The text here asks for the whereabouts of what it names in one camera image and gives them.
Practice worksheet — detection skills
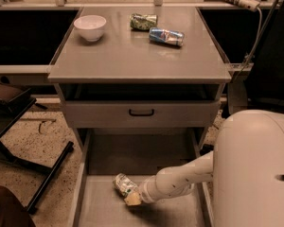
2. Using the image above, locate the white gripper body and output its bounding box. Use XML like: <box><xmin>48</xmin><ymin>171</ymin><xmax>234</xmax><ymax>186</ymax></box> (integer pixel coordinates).
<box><xmin>138</xmin><ymin>177</ymin><xmax>159</xmax><ymax>203</ymax></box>

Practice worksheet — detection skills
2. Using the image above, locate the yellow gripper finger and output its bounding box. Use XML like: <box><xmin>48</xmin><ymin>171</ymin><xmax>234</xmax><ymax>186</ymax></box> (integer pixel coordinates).
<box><xmin>124</xmin><ymin>192</ymin><xmax>142</xmax><ymax>206</ymax></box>

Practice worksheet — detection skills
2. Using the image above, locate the white green 7up can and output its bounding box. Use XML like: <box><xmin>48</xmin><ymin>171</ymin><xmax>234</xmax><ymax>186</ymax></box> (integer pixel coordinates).
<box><xmin>113</xmin><ymin>173</ymin><xmax>138</xmax><ymax>198</ymax></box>

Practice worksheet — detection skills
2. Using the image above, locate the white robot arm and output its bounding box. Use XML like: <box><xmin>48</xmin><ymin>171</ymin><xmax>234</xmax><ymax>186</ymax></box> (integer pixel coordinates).
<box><xmin>135</xmin><ymin>110</ymin><xmax>284</xmax><ymax>227</ymax></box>

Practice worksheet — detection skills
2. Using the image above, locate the open middle drawer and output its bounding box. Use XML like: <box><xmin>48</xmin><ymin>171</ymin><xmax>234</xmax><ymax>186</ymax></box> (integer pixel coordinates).
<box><xmin>67</xmin><ymin>129</ymin><xmax>214</xmax><ymax>227</ymax></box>

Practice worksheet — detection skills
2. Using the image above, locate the closed top drawer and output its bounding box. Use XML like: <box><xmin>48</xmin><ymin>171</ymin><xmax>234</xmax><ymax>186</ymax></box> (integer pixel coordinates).
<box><xmin>62</xmin><ymin>101</ymin><xmax>220</xmax><ymax>129</ymax></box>

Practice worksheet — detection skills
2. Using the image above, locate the grey drawer cabinet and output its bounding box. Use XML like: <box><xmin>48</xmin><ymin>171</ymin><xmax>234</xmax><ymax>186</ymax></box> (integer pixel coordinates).
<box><xmin>47</xmin><ymin>6</ymin><xmax>233</xmax><ymax>227</ymax></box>

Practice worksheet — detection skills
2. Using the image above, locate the blue pepsi can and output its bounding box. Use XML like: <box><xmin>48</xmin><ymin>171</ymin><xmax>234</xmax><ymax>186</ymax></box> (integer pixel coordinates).
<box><xmin>149</xmin><ymin>27</ymin><xmax>185</xmax><ymax>46</ymax></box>

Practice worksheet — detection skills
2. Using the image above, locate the green crushed soda can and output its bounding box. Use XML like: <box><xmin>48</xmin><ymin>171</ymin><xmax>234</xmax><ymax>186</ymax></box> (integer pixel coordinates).
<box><xmin>130</xmin><ymin>13</ymin><xmax>158</xmax><ymax>31</ymax></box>

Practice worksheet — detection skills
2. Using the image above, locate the brown object bottom left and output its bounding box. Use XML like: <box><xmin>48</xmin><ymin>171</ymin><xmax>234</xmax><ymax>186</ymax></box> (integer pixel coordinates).
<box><xmin>0</xmin><ymin>185</ymin><xmax>36</xmax><ymax>227</ymax></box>

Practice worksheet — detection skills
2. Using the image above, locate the black office chair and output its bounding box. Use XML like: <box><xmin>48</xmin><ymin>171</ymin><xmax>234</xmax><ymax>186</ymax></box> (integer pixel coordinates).
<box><xmin>222</xmin><ymin>2</ymin><xmax>284</xmax><ymax>118</ymax></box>

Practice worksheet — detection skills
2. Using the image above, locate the white ceramic bowl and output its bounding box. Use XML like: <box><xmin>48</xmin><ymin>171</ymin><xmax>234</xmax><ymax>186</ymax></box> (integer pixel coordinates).
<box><xmin>74</xmin><ymin>15</ymin><xmax>106</xmax><ymax>42</ymax></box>

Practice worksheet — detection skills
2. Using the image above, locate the black drawer handle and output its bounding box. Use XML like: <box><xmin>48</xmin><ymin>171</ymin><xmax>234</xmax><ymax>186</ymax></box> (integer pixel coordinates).
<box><xmin>128</xmin><ymin>109</ymin><xmax>154</xmax><ymax>117</ymax></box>

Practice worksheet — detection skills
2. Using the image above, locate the black stand frame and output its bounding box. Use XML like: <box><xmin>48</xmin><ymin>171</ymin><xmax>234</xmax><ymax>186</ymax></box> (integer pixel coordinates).
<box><xmin>0</xmin><ymin>78</ymin><xmax>75</xmax><ymax>216</ymax></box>

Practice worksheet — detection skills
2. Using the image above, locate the white power cable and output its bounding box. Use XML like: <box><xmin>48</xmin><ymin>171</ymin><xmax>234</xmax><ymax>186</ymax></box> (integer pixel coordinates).
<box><xmin>231</xmin><ymin>7</ymin><xmax>263</xmax><ymax>80</ymax></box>

